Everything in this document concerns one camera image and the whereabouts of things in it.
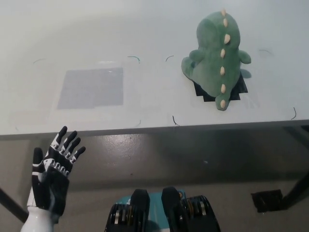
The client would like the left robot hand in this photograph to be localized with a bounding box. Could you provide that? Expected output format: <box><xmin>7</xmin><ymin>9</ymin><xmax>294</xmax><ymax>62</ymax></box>
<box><xmin>28</xmin><ymin>125</ymin><xmax>86</xmax><ymax>218</ymax></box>

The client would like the green plush dinosaur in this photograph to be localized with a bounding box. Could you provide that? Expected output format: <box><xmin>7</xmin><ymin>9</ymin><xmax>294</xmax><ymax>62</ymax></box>
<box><xmin>181</xmin><ymin>9</ymin><xmax>252</xmax><ymax>112</ymax></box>

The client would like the black table leg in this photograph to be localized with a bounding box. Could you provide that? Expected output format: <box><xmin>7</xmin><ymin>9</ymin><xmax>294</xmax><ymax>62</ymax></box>
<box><xmin>0</xmin><ymin>187</ymin><xmax>28</xmax><ymax>223</ymax></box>
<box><xmin>281</xmin><ymin>166</ymin><xmax>309</xmax><ymax>211</ymax></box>

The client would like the robot torso black teal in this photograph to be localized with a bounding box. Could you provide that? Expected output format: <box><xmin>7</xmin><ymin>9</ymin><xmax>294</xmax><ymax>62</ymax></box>
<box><xmin>104</xmin><ymin>186</ymin><xmax>222</xmax><ymax>232</ymax></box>

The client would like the grey tape patch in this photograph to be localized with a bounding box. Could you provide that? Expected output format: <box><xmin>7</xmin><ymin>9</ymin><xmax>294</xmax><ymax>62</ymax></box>
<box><xmin>57</xmin><ymin>67</ymin><xmax>124</xmax><ymax>111</ymax></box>

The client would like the black tape patch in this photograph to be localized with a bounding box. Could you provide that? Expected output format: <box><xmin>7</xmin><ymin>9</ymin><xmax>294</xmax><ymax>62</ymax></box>
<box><xmin>192</xmin><ymin>72</ymin><xmax>249</xmax><ymax>102</ymax></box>

